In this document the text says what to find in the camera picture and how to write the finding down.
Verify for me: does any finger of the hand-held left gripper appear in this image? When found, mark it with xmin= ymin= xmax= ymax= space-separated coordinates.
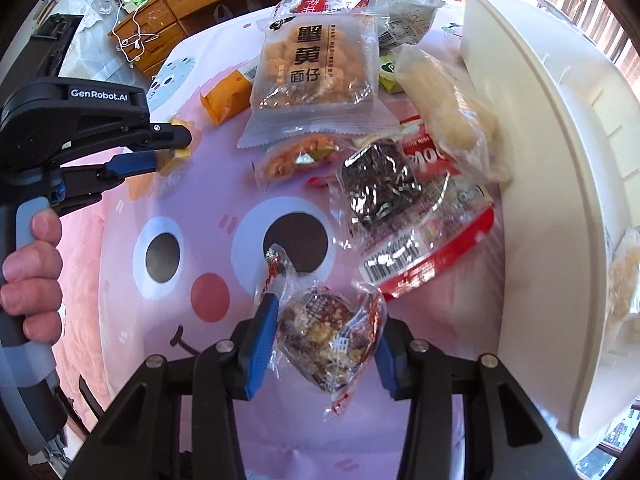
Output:
xmin=52 ymin=150 xmax=161 ymax=216
xmin=122 ymin=121 xmax=193 ymax=157

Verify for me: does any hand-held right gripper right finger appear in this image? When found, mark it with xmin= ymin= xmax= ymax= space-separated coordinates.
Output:
xmin=374 ymin=317 xmax=583 ymax=480

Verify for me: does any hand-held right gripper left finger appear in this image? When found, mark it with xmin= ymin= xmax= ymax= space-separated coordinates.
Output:
xmin=62 ymin=292 xmax=281 ymax=480

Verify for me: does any small orange snack packet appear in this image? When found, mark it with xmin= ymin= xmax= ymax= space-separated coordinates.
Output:
xmin=157 ymin=117 xmax=196 ymax=176

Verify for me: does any clear walnut date packet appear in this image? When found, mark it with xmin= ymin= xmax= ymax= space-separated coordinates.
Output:
xmin=252 ymin=245 xmax=388 ymax=418

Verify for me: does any clear orange pastry packet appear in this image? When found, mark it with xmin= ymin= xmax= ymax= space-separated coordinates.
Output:
xmin=255 ymin=132 xmax=346 ymax=188

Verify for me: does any red white cookie packet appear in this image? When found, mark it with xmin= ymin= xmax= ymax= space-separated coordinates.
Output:
xmin=357 ymin=112 xmax=496 ymax=301

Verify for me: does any clear golden snack packet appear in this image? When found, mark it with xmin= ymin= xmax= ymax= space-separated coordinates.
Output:
xmin=237 ymin=10 xmax=403 ymax=150

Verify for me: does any dark chocolate snack packet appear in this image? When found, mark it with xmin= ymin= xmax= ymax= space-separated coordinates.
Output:
xmin=332 ymin=140 xmax=426 ymax=233

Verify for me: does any red snack packet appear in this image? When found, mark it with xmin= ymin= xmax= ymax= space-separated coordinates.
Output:
xmin=272 ymin=0 xmax=373 ymax=18

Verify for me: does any green snack packet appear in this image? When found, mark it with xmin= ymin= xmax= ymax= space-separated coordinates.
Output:
xmin=377 ymin=52 xmax=408 ymax=96

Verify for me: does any white plastic bin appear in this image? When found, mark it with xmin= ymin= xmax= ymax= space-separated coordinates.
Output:
xmin=457 ymin=0 xmax=640 ymax=438

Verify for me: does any clear popcorn packet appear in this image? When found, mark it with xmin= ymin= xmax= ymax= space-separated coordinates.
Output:
xmin=605 ymin=227 xmax=640 ymax=321

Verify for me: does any grey white snack packet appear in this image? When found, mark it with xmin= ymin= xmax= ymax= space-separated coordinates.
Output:
xmin=355 ymin=0 xmax=446 ymax=56

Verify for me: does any pale rice cracker packet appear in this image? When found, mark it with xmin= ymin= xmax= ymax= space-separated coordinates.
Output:
xmin=395 ymin=44 xmax=513 ymax=183

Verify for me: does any person's left hand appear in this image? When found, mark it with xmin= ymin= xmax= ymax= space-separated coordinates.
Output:
xmin=1 ymin=210 xmax=64 ymax=348

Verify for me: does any lace covered cabinet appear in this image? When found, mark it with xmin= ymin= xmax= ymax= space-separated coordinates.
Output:
xmin=65 ymin=0 xmax=131 ymax=76

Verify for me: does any pink blanket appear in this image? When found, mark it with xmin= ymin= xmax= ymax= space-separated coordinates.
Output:
xmin=50 ymin=150 xmax=131 ymax=431

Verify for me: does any white cable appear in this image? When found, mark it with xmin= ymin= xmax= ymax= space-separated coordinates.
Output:
xmin=112 ymin=0 xmax=161 ymax=66

